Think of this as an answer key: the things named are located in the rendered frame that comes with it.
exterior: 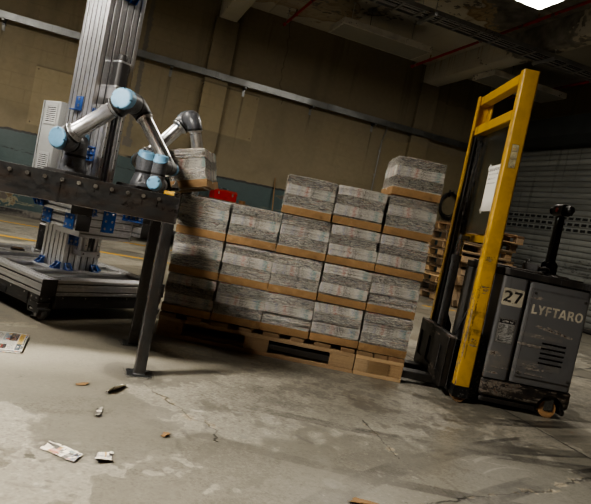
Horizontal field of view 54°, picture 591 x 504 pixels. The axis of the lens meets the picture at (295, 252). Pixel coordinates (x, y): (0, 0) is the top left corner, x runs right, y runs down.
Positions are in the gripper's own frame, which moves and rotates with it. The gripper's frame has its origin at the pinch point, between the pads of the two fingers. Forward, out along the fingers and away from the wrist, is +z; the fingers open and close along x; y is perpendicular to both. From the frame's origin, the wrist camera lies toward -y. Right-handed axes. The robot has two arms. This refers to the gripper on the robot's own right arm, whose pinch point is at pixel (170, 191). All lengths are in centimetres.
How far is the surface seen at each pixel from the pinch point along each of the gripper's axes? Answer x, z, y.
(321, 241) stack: -85, -2, -36
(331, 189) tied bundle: -93, -2, -7
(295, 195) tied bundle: -72, -3, -9
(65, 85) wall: 284, 566, 220
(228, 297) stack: -29, -4, -64
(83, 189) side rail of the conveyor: 12, -97, -4
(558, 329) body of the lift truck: -212, -11, -95
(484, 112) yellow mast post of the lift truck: -201, 57, 38
